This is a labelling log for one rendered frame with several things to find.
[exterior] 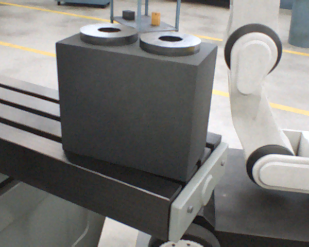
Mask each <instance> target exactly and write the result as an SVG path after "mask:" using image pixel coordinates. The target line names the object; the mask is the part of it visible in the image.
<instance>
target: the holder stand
mask: <svg viewBox="0 0 309 247"><path fill-rule="evenodd" d="M79 31H80V33H77V34H75V35H73V36H70V37H67V38H65V39H63V40H60V41H58V42H56V61H57V77H58V93H59V109H60V125H61V141H62V150H64V151H67V152H71V153H76V154H80V155H84V156H88V157H92V158H96V159H98V160H101V161H105V162H109V163H114V164H118V165H122V166H126V167H130V168H134V169H136V170H140V171H144V172H149V173H153V174H157V175H161V176H164V177H168V178H170V179H174V180H178V181H182V182H186V181H187V179H188V177H189V175H190V174H191V173H192V171H193V169H194V167H195V165H196V163H197V161H198V159H199V157H200V156H201V154H202V152H203V150H204V148H205V145H206V139H207V131H208V122H209V114H210V109H211V101H212V91H213V83H214V74H215V65H216V57H217V48H218V46H217V44H213V43H205V42H201V40H200V39H199V38H198V37H196V36H194V35H191V34H187V33H180V32H170V31H157V32H149V33H145V34H143V33H139V31H138V30H137V28H134V27H132V26H128V25H122V24H91V25H86V26H83V27H81V28H80V29H79Z"/></svg>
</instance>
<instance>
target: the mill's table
mask: <svg viewBox="0 0 309 247"><path fill-rule="evenodd" d="M221 139H222V135H218V134H215V133H211V132H208V131H207V139H206V145H205V148H204V150H203V152H202V154H201V156H200V157H199V159H198V161H197V163H196V165H195V167H194V169H193V171H192V173H191V174H190V175H189V177H188V179H187V181H186V182H182V181H178V180H174V179H170V178H168V177H164V176H161V175H157V174H153V173H149V172H144V171H140V170H136V169H134V168H130V167H126V166H122V165H118V164H114V163H109V162H105V161H101V160H98V159H96V158H92V157H88V156H84V155H80V154H76V153H71V152H67V151H64V150H62V141H61V125H60V109H59V93H58V90H55V89H50V88H47V87H44V86H40V85H38V84H34V83H30V82H26V81H22V80H19V79H14V78H10V77H7V76H4V75H1V74H0V173H2V174H4V175H7V176H9V177H12V178H13V179H15V180H18V181H21V182H23V183H26V184H28V185H31V186H33V187H35V188H37V189H40V190H42V191H45V192H47V193H50V194H52V195H55V196H57V197H59V198H61V199H64V200H67V201H69V202H72V203H74V204H77V205H79V206H80V207H83V208H86V209H88V210H91V211H93V212H96V213H98V214H101V215H102V216H105V217H107V218H110V219H112V220H115V221H117V222H120V223H122V224H124V225H126V226H129V227H131V228H134V229H136V230H139V231H141V232H144V233H145V234H148V235H151V236H153V237H156V238H158V239H161V240H163V241H167V240H168V239H169V240H170V241H173V242H174V243H178V241H179V239H180V238H181V237H182V236H183V234H184V232H185V231H186V230H187V228H188V227H189V225H190V223H192V221H193V220H194V218H195V217H196V215H197V214H198V212H199V211H200V209H201V208H202V207H203V206H205V205H206V204H207V202H208V200H209V199H210V197H211V194H212V191H213V189H214V188H215V186H216V184H217V183H218V182H219V181H220V179H221V177H222V176H223V174H224V172H225V166H226V159H227V152H228V149H229V144H227V143H224V142H221Z"/></svg>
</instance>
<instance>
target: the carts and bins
mask: <svg viewBox="0 0 309 247"><path fill-rule="evenodd" d="M148 1H149V0H145V15H141V6H142V0H138V14H137V15H135V12H134V11H132V10H123V11H122V16H113V0H110V24H113V21H116V22H117V23H120V24H122V25H128V26H132V27H134V28H137V30H138V31H139V33H143V34H145V33H149V32H157V31H174V32H178V31H179V16H180V2H181V0H177V8H176V23H175V27H174V26H171V25H169V24H167V23H165V22H162V21H160V16H161V13H160V12H152V13H151V16H149V15H148ZM288 44H290V45H293V46H297V47H305V48H309V0H294V3H293V7H292V12H291V19H290V27H289V35H288Z"/></svg>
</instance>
